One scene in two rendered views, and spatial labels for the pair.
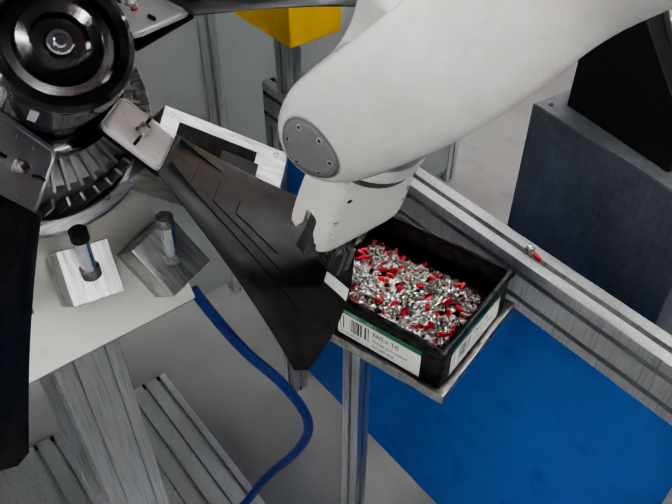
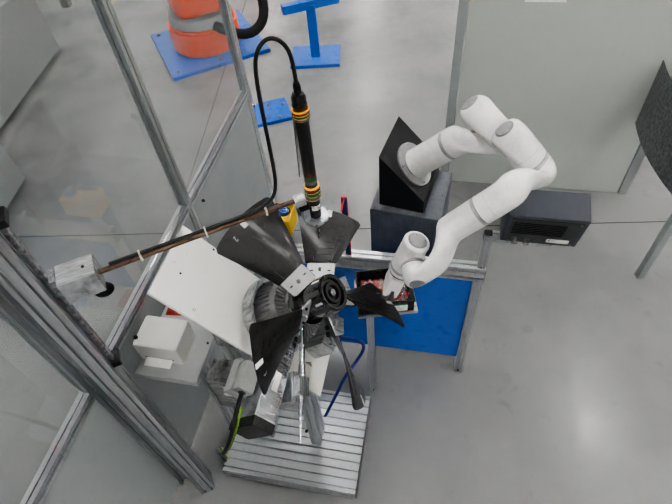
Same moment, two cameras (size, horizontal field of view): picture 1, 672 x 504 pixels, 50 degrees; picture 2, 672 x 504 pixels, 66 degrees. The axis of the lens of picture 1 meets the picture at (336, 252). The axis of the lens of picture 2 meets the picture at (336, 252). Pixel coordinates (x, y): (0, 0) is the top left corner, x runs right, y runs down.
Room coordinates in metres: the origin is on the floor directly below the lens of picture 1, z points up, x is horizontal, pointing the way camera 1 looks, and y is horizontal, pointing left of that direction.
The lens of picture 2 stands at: (-0.23, 0.74, 2.51)
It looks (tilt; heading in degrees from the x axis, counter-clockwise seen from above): 50 degrees down; 324
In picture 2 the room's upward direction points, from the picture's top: 7 degrees counter-clockwise
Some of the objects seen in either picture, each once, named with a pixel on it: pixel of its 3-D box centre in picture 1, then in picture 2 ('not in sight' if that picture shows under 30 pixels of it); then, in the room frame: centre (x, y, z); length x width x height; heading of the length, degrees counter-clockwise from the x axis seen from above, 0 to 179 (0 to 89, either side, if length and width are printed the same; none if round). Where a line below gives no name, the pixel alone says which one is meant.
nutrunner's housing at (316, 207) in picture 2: not in sight; (308, 162); (0.63, 0.18, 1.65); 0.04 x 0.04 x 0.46
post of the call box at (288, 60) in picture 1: (288, 57); not in sight; (1.09, 0.08, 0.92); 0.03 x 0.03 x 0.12; 39
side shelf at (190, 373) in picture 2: not in sight; (184, 336); (0.99, 0.61, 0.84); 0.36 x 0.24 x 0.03; 129
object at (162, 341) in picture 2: not in sight; (163, 343); (0.97, 0.69, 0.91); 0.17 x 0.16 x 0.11; 39
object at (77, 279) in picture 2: not in sight; (78, 279); (0.81, 0.78, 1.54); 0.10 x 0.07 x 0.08; 74
